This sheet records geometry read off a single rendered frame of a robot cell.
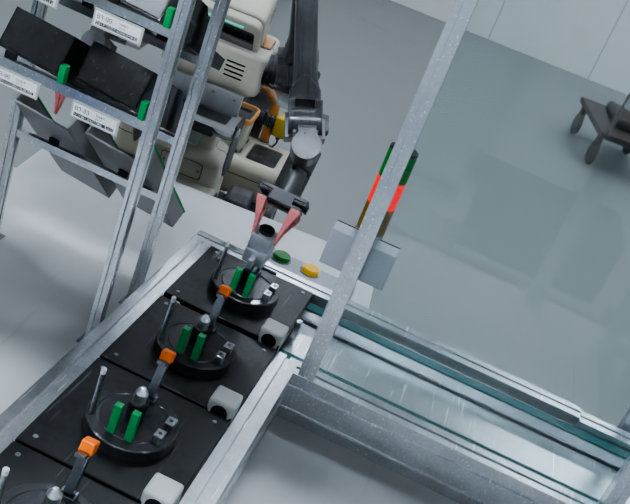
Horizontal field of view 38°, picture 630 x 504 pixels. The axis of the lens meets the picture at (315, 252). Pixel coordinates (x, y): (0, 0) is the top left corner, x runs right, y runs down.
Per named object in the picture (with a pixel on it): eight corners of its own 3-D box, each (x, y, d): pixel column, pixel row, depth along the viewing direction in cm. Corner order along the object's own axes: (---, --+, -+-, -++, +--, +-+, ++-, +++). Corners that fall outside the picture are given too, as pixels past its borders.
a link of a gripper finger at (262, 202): (274, 242, 171) (296, 198, 173) (240, 226, 171) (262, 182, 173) (275, 249, 177) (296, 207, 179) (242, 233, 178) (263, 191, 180)
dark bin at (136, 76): (143, 116, 182) (160, 84, 182) (196, 145, 179) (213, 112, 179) (73, 78, 155) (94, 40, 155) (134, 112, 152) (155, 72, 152)
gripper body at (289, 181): (305, 210, 172) (321, 175, 174) (256, 187, 173) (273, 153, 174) (304, 217, 179) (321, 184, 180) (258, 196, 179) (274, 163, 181)
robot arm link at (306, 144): (327, 117, 181) (284, 115, 181) (333, 98, 170) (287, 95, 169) (325, 175, 179) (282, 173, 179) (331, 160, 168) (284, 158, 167)
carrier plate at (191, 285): (208, 253, 193) (211, 244, 192) (310, 300, 191) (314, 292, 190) (161, 300, 172) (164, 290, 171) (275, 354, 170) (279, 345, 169)
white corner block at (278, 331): (261, 333, 174) (268, 316, 172) (283, 343, 174) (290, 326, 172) (253, 344, 170) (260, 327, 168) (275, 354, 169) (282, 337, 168)
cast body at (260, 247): (251, 245, 180) (263, 216, 177) (271, 255, 180) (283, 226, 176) (237, 263, 173) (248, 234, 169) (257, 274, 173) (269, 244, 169)
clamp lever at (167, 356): (146, 391, 140) (166, 347, 140) (157, 397, 140) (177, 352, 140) (139, 396, 137) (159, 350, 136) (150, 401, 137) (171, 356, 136)
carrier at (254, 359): (158, 303, 171) (176, 247, 165) (273, 358, 168) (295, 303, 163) (96, 365, 149) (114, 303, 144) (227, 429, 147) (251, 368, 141)
